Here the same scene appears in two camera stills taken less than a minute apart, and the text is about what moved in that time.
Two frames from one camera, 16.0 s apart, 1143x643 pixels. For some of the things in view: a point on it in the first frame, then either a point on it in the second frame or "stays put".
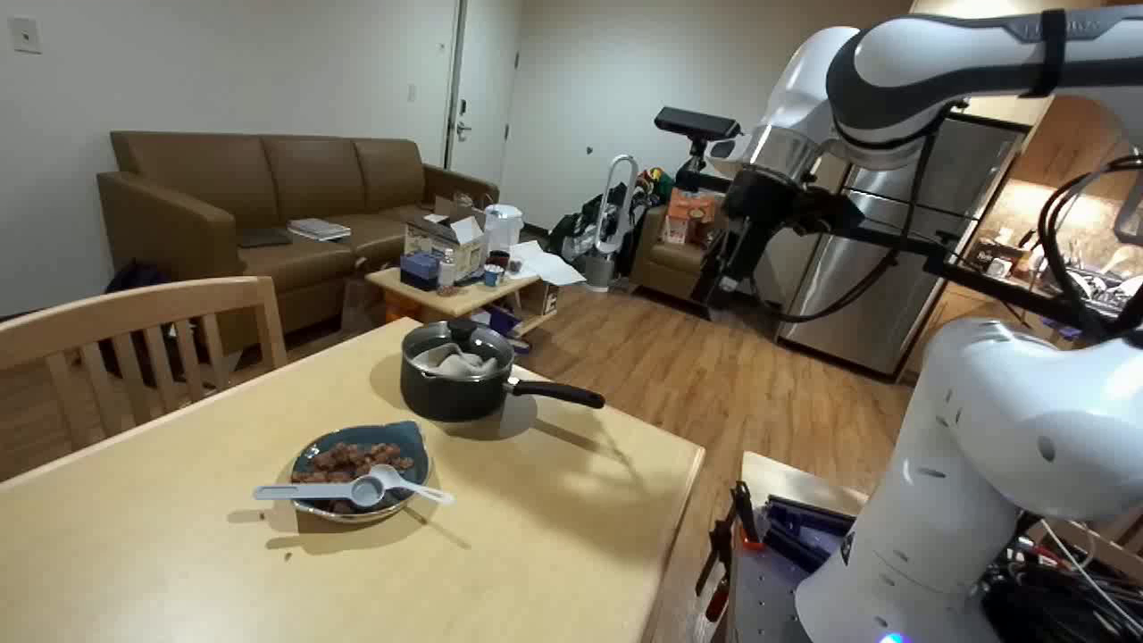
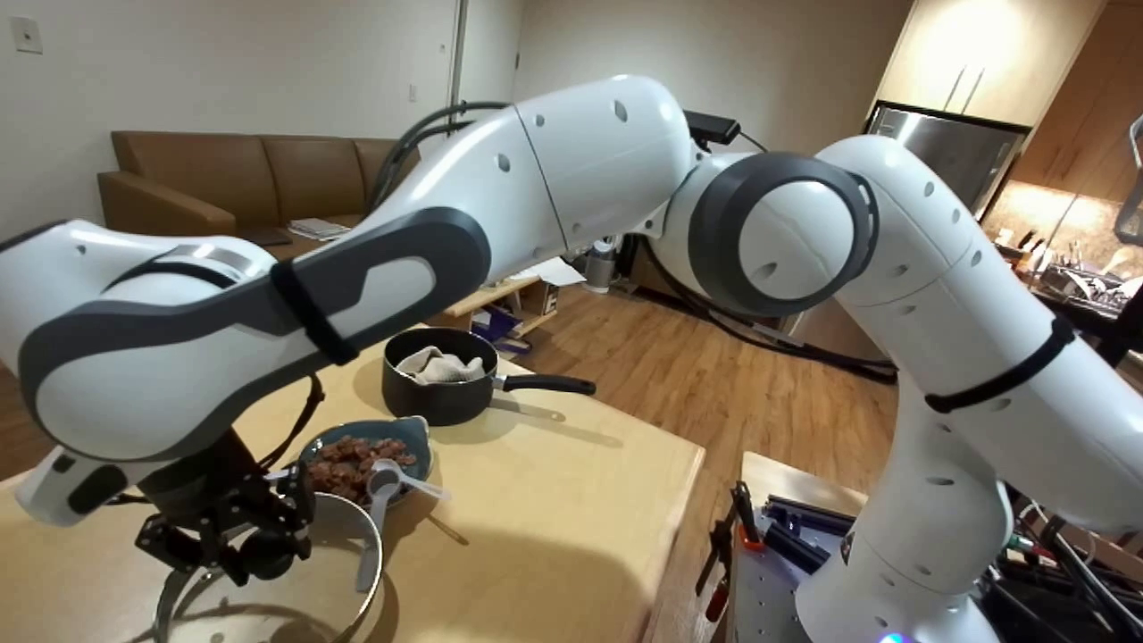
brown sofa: [310, 212] stays put
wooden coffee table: [530, 298] stays put
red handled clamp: [716, 565] stays put
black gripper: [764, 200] → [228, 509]
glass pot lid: [461, 334] → [319, 591]
